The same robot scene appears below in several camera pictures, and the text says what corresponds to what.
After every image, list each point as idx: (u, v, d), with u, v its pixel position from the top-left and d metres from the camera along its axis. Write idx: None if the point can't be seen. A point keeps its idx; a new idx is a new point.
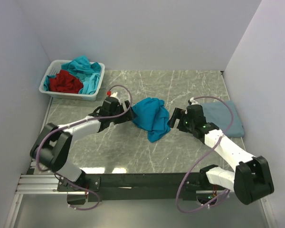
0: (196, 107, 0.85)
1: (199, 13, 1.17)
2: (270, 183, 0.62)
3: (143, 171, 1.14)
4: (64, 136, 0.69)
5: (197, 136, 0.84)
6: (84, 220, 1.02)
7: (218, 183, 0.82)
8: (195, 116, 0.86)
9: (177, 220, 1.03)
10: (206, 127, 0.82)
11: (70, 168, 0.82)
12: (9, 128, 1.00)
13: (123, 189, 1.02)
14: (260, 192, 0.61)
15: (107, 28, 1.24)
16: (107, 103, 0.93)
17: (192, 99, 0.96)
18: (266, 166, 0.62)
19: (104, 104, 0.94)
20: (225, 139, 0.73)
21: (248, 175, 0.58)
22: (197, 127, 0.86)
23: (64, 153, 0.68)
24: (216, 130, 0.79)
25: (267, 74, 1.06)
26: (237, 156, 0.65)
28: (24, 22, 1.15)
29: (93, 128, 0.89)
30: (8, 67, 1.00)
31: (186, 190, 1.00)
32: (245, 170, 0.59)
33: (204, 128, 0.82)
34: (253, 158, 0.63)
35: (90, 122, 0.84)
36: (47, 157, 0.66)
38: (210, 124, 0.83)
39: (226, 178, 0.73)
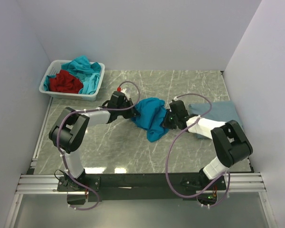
0: (178, 102, 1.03)
1: (199, 13, 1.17)
2: (246, 141, 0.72)
3: (143, 171, 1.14)
4: (83, 118, 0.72)
5: (181, 126, 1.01)
6: (84, 220, 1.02)
7: (214, 175, 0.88)
8: (177, 109, 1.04)
9: (177, 220, 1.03)
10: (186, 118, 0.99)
11: (75, 161, 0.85)
12: (9, 128, 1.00)
13: (123, 189, 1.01)
14: (240, 150, 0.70)
15: (107, 29, 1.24)
16: (113, 97, 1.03)
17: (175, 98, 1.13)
18: (238, 127, 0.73)
19: (112, 98, 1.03)
20: (203, 120, 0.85)
21: (222, 135, 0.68)
22: (180, 119, 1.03)
23: (81, 135, 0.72)
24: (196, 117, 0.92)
25: (266, 74, 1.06)
26: (213, 126, 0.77)
28: (24, 22, 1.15)
29: (103, 119, 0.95)
30: (8, 67, 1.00)
31: (187, 190, 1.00)
32: (220, 131, 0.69)
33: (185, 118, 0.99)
34: (226, 122, 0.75)
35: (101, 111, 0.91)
36: (66, 137, 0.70)
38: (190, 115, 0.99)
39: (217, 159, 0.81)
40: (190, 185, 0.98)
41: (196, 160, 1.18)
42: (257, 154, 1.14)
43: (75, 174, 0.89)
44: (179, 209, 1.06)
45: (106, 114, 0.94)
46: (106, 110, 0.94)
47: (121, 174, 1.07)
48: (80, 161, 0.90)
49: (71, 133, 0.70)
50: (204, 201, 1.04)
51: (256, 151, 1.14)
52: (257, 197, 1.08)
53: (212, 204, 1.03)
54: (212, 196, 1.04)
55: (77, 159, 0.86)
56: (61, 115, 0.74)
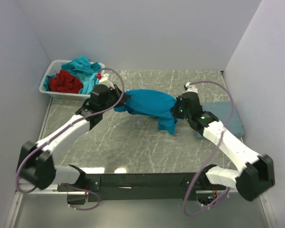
0: (192, 97, 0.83)
1: (199, 13, 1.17)
2: (272, 180, 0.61)
3: (143, 171, 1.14)
4: (44, 156, 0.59)
5: (195, 127, 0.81)
6: (84, 220, 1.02)
7: (218, 182, 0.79)
8: (192, 106, 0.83)
9: (177, 220, 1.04)
10: (204, 118, 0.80)
11: (64, 175, 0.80)
12: (9, 128, 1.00)
13: (123, 189, 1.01)
14: (262, 189, 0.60)
15: (107, 29, 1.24)
16: (93, 96, 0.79)
17: (188, 84, 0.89)
18: (272, 165, 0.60)
19: (91, 97, 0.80)
20: (229, 136, 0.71)
21: (254, 176, 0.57)
22: (194, 118, 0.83)
23: (47, 170, 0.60)
24: (216, 123, 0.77)
25: (266, 74, 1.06)
26: (244, 158, 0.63)
28: (24, 22, 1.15)
29: (84, 129, 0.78)
30: (8, 67, 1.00)
31: (187, 190, 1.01)
32: (253, 172, 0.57)
33: (203, 119, 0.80)
34: (259, 157, 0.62)
35: (74, 127, 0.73)
36: (30, 178, 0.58)
38: (209, 115, 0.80)
39: (226, 176, 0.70)
40: (189, 184, 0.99)
41: (196, 160, 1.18)
42: None
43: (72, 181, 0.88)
44: (179, 209, 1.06)
45: (84, 125, 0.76)
46: (82, 120, 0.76)
47: (121, 174, 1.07)
48: (71, 172, 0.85)
49: (35, 174, 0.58)
50: (204, 201, 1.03)
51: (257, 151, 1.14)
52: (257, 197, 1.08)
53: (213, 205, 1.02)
54: (212, 196, 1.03)
55: (66, 173, 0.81)
56: (21, 155, 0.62)
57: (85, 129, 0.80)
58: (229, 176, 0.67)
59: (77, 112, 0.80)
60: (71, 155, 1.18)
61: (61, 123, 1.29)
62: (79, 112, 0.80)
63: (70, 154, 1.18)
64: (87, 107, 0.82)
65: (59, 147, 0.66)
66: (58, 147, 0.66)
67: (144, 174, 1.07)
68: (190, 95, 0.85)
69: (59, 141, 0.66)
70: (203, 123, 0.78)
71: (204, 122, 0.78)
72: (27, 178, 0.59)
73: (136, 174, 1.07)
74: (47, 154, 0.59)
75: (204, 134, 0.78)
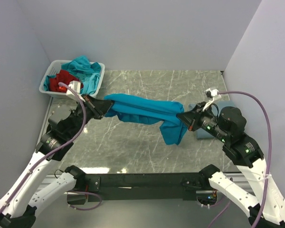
0: (240, 122, 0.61)
1: (199, 13, 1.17)
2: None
3: (143, 171, 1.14)
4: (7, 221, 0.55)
5: (232, 156, 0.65)
6: (85, 220, 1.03)
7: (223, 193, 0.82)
8: (234, 132, 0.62)
9: (177, 220, 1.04)
10: (249, 151, 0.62)
11: (58, 192, 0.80)
12: (10, 128, 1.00)
13: (123, 188, 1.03)
14: None
15: (107, 29, 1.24)
16: (54, 123, 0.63)
17: (215, 92, 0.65)
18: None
19: (53, 125, 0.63)
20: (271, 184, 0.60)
21: None
22: (233, 145, 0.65)
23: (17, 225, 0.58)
24: (260, 161, 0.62)
25: (266, 74, 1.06)
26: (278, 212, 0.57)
28: (24, 22, 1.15)
29: (52, 165, 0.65)
30: (8, 67, 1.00)
31: (186, 190, 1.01)
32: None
33: (246, 153, 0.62)
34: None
35: (35, 173, 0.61)
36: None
38: (253, 147, 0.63)
39: (235, 196, 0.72)
40: (190, 185, 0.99)
41: (196, 160, 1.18)
42: None
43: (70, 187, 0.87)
44: (179, 209, 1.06)
45: (46, 166, 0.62)
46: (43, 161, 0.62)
47: (121, 174, 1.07)
48: (63, 186, 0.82)
49: None
50: (204, 201, 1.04)
51: None
52: None
53: (212, 204, 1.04)
54: (212, 196, 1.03)
55: (57, 192, 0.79)
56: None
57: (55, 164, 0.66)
58: (240, 199, 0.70)
59: (38, 149, 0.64)
60: (71, 155, 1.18)
61: None
62: (40, 147, 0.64)
63: (70, 154, 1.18)
64: (51, 136, 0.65)
65: (24, 199, 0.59)
66: (23, 201, 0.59)
67: (144, 174, 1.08)
68: (234, 116, 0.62)
69: (19, 197, 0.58)
70: (246, 161, 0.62)
71: (246, 156, 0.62)
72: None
73: (136, 174, 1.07)
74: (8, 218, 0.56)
75: (242, 167, 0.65)
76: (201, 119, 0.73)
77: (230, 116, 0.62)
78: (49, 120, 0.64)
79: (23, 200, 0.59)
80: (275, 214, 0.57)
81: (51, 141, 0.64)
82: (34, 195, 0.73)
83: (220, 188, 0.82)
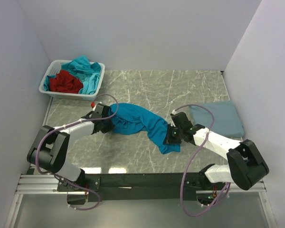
0: (180, 113, 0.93)
1: (198, 13, 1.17)
2: (262, 162, 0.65)
3: (143, 171, 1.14)
4: (62, 136, 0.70)
5: (187, 138, 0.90)
6: (84, 220, 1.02)
7: (217, 179, 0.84)
8: (181, 121, 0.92)
9: (177, 220, 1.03)
10: (193, 128, 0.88)
11: (67, 170, 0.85)
12: (10, 128, 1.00)
13: (123, 188, 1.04)
14: (256, 172, 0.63)
15: (107, 29, 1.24)
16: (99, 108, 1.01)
17: (174, 111, 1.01)
18: (254, 147, 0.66)
19: (97, 109, 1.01)
20: (213, 134, 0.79)
21: (240, 159, 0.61)
22: (185, 131, 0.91)
23: (62, 153, 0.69)
24: (203, 129, 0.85)
25: (266, 74, 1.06)
26: (226, 145, 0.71)
28: (24, 22, 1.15)
29: (88, 131, 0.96)
30: (8, 67, 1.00)
31: (186, 190, 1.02)
32: (237, 155, 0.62)
33: (191, 130, 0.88)
34: (241, 143, 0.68)
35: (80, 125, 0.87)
36: (45, 157, 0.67)
38: (196, 125, 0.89)
39: (223, 171, 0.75)
40: (189, 185, 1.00)
41: (196, 160, 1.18)
42: None
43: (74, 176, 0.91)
44: (180, 209, 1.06)
45: (87, 127, 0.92)
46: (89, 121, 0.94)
47: (121, 174, 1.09)
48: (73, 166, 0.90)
49: (50, 156, 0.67)
50: (204, 201, 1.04)
51: None
52: (257, 197, 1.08)
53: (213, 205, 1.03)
54: (212, 196, 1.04)
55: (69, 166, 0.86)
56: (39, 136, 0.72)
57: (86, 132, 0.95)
58: (226, 170, 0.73)
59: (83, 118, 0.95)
60: (71, 155, 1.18)
61: (61, 123, 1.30)
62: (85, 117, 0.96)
63: (70, 154, 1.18)
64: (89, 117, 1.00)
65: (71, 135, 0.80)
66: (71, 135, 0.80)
67: (144, 174, 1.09)
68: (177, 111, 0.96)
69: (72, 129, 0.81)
70: (191, 133, 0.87)
71: (192, 132, 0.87)
72: (40, 160, 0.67)
73: (136, 174, 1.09)
74: (65, 134, 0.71)
75: (196, 142, 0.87)
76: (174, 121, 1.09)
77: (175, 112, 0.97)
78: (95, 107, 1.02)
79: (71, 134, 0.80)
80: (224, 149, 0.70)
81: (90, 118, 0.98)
82: None
83: (214, 175, 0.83)
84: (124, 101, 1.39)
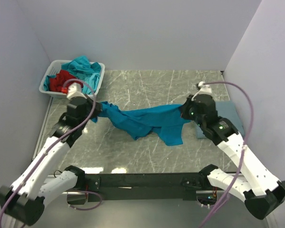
0: (209, 103, 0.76)
1: (198, 13, 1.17)
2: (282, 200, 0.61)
3: (143, 171, 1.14)
4: (22, 201, 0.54)
5: (210, 136, 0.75)
6: (84, 220, 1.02)
7: (221, 186, 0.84)
8: (207, 112, 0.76)
9: (177, 220, 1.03)
10: (223, 129, 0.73)
11: (63, 187, 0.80)
12: (10, 128, 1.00)
13: (124, 188, 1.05)
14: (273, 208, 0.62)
15: (107, 29, 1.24)
16: (71, 109, 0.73)
17: (201, 84, 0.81)
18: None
19: (69, 110, 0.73)
20: (249, 155, 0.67)
21: (273, 205, 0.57)
22: (209, 126, 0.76)
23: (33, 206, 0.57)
24: (235, 136, 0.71)
25: (266, 74, 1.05)
26: (264, 183, 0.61)
28: (24, 22, 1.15)
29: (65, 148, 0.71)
30: (7, 67, 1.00)
31: (186, 190, 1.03)
32: (273, 202, 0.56)
33: (221, 130, 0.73)
34: (279, 184, 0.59)
35: (50, 155, 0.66)
36: (18, 217, 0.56)
38: (227, 125, 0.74)
39: (232, 186, 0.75)
40: (190, 185, 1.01)
41: (196, 160, 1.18)
42: (257, 155, 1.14)
43: (72, 185, 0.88)
44: (179, 209, 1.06)
45: (61, 148, 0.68)
46: (59, 142, 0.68)
47: (121, 174, 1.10)
48: (68, 179, 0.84)
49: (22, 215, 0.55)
50: (204, 201, 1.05)
51: (257, 151, 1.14)
52: None
53: (212, 204, 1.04)
54: (212, 196, 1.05)
55: (65, 183, 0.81)
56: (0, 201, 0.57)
57: (66, 149, 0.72)
58: (236, 188, 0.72)
59: (52, 134, 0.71)
60: (71, 155, 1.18)
61: None
62: (54, 132, 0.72)
63: (70, 154, 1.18)
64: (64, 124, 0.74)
65: (39, 180, 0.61)
66: (38, 182, 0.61)
67: (144, 174, 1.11)
68: (204, 99, 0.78)
69: (35, 177, 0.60)
70: (221, 137, 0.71)
71: (221, 134, 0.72)
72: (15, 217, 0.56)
73: (136, 174, 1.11)
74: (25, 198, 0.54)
75: (220, 146, 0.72)
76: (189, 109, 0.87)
77: (201, 99, 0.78)
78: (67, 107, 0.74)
79: (39, 180, 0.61)
80: (260, 185, 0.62)
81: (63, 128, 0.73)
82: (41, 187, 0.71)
83: (218, 182, 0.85)
84: (124, 101, 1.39)
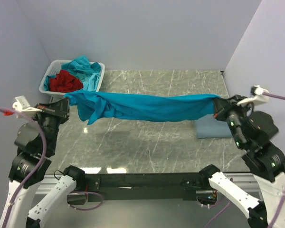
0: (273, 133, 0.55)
1: (198, 13, 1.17)
2: None
3: (143, 171, 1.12)
4: None
5: (253, 166, 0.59)
6: (84, 220, 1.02)
7: (222, 192, 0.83)
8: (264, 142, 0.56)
9: (177, 221, 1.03)
10: (275, 167, 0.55)
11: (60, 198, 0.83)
12: (10, 128, 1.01)
13: (123, 188, 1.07)
14: None
15: (107, 29, 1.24)
16: (22, 145, 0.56)
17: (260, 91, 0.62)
18: None
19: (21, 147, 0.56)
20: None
21: None
22: (257, 155, 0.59)
23: None
24: (282, 175, 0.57)
25: (267, 74, 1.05)
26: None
28: (24, 22, 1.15)
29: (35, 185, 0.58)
30: (8, 67, 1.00)
31: (186, 190, 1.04)
32: None
33: (273, 168, 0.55)
34: None
35: (17, 204, 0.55)
36: None
38: (281, 160, 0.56)
39: (234, 197, 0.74)
40: (189, 185, 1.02)
41: (196, 160, 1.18)
42: None
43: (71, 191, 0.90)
44: (179, 209, 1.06)
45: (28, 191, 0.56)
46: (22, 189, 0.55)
47: (121, 174, 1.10)
48: (67, 189, 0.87)
49: None
50: (204, 201, 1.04)
51: None
52: None
53: (212, 204, 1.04)
54: (212, 196, 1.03)
55: (62, 194, 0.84)
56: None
57: (38, 183, 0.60)
58: (239, 201, 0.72)
59: (13, 177, 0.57)
60: (71, 155, 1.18)
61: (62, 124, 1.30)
62: (13, 174, 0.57)
63: (70, 154, 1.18)
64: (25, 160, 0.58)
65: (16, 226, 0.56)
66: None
67: (145, 174, 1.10)
68: (266, 123, 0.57)
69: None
70: (270, 176, 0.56)
71: (270, 172, 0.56)
72: None
73: (136, 174, 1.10)
74: None
75: (262, 179, 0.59)
76: (231, 113, 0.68)
77: (262, 124, 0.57)
78: (16, 142, 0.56)
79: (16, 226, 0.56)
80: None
81: (22, 167, 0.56)
82: (36, 207, 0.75)
83: (220, 188, 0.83)
84: None
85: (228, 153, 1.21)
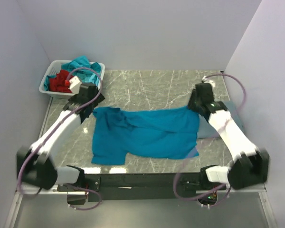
0: (207, 86, 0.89)
1: (198, 14, 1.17)
2: (265, 176, 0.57)
3: (143, 171, 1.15)
4: (42, 160, 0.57)
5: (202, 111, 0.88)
6: (84, 220, 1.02)
7: (216, 179, 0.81)
8: (203, 93, 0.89)
9: (177, 220, 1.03)
10: (213, 106, 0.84)
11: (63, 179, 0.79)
12: (10, 128, 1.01)
13: (123, 188, 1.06)
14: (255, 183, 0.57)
15: (107, 29, 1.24)
16: (82, 89, 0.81)
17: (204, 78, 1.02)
18: (269, 161, 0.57)
19: (80, 90, 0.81)
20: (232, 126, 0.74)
21: (243, 166, 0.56)
22: (204, 103, 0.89)
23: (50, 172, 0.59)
24: (224, 113, 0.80)
25: (267, 74, 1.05)
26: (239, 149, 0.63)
28: (24, 22, 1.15)
29: (77, 122, 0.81)
30: (8, 68, 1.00)
31: (186, 190, 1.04)
32: (245, 162, 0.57)
33: (212, 107, 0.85)
34: (256, 151, 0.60)
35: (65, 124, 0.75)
36: (33, 182, 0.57)
38: (219, 104, 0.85)
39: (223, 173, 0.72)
40: (190, 184, 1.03)
41: (196, 160, 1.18)
42: None
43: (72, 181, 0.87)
44: (179, 209, 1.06)
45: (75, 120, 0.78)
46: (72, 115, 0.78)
47: (121, 174, 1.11)
48: (71, 172, 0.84)
49: (37, 177, 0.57)
50: (204, 201, 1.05)
51: None
52: (257, 197, 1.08)
53: (212, 204, 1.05)
54: (212, 196, 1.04)
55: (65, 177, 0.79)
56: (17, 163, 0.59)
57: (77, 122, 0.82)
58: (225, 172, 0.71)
59: (65, 108, 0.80)
60: (71, 155, 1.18)
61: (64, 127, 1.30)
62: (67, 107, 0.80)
63: (70, 154, 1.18)
64: (73, 102, 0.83)
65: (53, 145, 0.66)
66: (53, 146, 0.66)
67: (144, 174, 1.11)
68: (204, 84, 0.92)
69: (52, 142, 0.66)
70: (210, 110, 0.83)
71: (211, 109, 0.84)
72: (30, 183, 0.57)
73: (136, 174, 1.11)
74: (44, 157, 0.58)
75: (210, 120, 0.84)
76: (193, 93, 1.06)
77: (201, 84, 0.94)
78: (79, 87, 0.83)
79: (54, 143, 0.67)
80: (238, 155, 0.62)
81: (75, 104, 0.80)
82: None
83: (213, 175, 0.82)
84: (124, 101, 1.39)
85: (228, 153, 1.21)
